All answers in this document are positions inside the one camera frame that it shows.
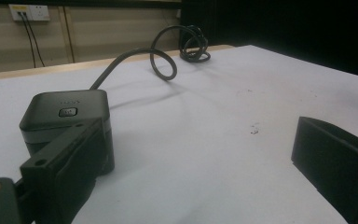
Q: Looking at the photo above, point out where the black curtain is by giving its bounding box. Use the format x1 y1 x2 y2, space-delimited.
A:
179 0 358 80

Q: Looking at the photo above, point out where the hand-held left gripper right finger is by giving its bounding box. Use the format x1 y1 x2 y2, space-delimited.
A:
290 116 358 224

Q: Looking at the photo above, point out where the black plugged wall cable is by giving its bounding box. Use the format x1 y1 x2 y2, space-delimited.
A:
18 11 37 69
22 11 47 68

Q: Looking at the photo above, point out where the black power strip cable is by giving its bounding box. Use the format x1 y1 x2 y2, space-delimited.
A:
89 24 213 91

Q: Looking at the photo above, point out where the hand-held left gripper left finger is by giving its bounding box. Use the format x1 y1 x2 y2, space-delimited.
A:
20 117 107 224

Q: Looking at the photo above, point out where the white wall socket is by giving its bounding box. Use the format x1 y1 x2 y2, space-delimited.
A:
8 4 51 22

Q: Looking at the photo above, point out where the black cube power strip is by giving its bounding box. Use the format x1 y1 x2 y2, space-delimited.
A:
19 89 116 175

